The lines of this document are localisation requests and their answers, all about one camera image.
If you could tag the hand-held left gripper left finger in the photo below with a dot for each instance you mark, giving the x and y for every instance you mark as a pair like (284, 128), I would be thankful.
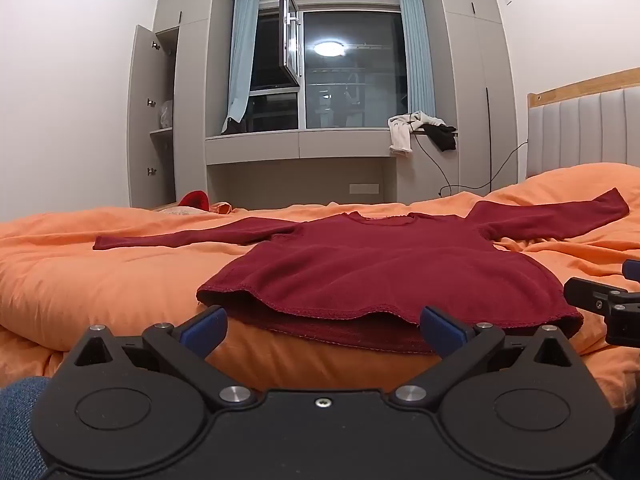
(205, 332)

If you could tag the grey wardrobe with open door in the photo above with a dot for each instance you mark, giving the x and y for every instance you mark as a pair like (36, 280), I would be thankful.
(190, 110)

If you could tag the large window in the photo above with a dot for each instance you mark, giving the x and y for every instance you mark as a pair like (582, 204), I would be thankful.
(350, 75)

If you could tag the open window sash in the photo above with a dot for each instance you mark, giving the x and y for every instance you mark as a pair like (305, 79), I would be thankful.
(290, 35)

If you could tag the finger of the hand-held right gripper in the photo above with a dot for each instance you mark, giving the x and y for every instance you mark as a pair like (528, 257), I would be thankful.
(592, 294)
(632, 270)

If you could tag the person's leg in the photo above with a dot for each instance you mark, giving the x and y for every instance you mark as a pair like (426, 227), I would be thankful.
(20, 430)
(631, 450)

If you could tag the person's right leg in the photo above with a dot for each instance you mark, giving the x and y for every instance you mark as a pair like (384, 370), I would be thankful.
(631, 450)

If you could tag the red cloth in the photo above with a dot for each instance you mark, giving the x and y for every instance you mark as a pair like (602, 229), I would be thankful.
(195, 200)

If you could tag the white wall socket plate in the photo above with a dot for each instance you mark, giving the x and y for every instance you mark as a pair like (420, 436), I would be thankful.
(364, 189)

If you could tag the grey padded wooden headboard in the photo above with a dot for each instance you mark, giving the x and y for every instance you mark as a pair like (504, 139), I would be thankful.
(585, 130)

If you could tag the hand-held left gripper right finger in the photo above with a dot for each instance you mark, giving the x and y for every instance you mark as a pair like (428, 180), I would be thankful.
(442, 332)

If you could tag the black garment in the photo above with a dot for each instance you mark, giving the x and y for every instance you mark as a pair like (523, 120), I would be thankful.
(445, 137)

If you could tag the patterned bed sheet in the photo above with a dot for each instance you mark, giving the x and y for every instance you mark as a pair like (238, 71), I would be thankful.
(180, 211)

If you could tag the grey window sill cabinet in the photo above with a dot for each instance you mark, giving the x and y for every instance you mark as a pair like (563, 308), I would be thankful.
(300, 146)

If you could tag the person's left leg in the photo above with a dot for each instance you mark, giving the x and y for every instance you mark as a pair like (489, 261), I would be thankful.
(20, 430)

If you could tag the orange blanket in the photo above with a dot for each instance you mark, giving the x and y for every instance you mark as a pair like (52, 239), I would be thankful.
(125, 280)

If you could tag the dark item on sill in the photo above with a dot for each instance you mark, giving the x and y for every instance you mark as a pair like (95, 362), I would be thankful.
(232, 126)

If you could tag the grey closed wardrobe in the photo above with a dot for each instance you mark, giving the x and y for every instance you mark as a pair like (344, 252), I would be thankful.
(475, 85)

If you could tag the dark red sweater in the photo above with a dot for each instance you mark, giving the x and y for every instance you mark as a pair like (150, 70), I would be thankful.
(380, 270)

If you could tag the clear plastic bag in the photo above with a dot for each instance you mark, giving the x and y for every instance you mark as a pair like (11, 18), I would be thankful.
(166, 115)

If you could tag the light blue curtain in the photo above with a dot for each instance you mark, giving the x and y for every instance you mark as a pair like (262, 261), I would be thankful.
(242, 55)
(417, 50)

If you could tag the white garment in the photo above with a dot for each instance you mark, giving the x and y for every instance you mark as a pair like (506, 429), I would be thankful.
(400, 132)

